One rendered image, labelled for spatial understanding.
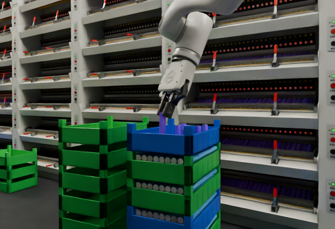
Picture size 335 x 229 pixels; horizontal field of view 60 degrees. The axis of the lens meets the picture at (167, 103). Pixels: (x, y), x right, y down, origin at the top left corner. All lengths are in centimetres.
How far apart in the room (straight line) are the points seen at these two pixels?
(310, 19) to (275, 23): 13
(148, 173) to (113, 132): 24
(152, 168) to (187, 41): 38
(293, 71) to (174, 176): 65
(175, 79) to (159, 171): 26
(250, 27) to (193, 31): 46
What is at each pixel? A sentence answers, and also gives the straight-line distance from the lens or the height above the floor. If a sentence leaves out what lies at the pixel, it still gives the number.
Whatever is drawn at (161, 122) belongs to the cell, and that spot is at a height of 49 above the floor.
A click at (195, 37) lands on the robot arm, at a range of 88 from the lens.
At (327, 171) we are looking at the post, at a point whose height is 29.
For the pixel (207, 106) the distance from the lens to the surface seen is 140.
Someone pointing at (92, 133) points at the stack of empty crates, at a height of 44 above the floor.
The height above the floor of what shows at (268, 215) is 8.
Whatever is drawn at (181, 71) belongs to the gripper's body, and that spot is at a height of 63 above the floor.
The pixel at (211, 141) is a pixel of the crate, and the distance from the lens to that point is 95.
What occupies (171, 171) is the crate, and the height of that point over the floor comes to 35.
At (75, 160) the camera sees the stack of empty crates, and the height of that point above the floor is 34.
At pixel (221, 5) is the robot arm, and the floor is 79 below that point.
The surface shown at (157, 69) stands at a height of 71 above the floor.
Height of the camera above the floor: 54
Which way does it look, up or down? level
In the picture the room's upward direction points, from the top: straight up
